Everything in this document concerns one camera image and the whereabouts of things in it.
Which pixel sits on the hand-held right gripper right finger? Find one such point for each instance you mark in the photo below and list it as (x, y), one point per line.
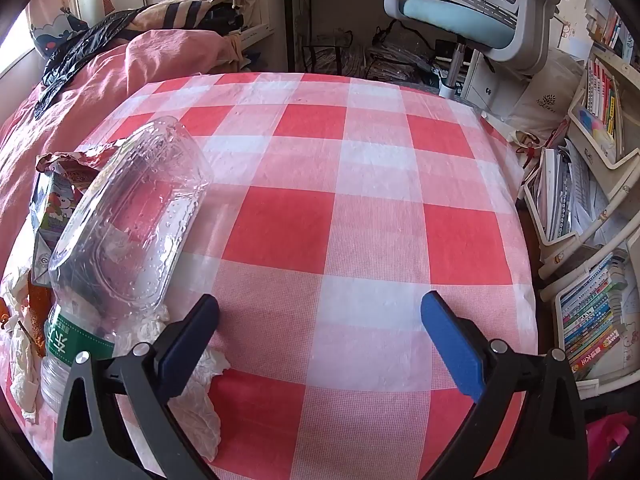
(452, 345)

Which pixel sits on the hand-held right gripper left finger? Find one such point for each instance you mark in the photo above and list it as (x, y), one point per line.
(187, 345)

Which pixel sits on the white tissue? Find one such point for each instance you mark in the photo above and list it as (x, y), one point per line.
(22, 375)
(195, 410)

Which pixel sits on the plastic bottle green label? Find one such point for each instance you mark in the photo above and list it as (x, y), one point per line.
(65, 340)

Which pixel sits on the clear plastic food container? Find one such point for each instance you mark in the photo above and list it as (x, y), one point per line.
(140, 210)

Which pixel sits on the large orange peel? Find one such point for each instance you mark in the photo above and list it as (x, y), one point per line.
(37, 305)

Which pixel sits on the printed drink carton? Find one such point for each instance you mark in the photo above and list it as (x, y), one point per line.
(50, 220)

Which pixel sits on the small orange peel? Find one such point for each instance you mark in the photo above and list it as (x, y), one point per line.
(2, 318)

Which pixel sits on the red snack bag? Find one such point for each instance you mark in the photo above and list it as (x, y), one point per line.
(65, 160)

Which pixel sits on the white shelf cart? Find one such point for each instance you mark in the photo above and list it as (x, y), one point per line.
(555, 305)
(592, 152)

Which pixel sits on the row of colourful books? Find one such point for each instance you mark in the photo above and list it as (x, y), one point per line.
(590, 315)

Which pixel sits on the stack of spiral notebooks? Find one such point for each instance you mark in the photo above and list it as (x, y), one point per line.
(555, 195)

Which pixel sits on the magenta bag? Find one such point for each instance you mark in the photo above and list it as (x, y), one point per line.
(607, 445)

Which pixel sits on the red white checkered tablecloth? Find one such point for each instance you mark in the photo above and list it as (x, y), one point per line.
(325, 185)

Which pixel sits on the pink blanket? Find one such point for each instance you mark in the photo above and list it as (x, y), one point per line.
(75, 110)

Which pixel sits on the white tote bag tree print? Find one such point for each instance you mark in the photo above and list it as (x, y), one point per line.
(545, 100)

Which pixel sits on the pastel rainbow pouch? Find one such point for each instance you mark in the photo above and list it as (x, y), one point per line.
(595, 125)

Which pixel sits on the row of thin red books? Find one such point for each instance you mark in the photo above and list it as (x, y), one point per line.
(602, 95)

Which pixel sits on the pile of plastic bags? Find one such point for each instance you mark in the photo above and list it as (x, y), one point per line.
(400, 57)

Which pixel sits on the transparent storage bag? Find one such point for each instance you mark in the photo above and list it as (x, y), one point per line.
(327, 52)

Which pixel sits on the black shiny jacket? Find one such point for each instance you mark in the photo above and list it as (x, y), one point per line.
(80, 45)

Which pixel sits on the black cloth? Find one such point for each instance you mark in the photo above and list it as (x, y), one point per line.
(220, 20)

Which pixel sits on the grey office chair blue seat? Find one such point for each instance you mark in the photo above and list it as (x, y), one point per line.
(450, 15)

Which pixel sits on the beige dark striped cloth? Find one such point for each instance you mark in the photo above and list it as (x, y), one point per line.
(160, 12)

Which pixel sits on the pink printed curtain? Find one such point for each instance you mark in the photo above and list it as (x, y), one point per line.
(50, 30)

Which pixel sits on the upright books on shelf cart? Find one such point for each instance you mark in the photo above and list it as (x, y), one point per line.
(612, 30)

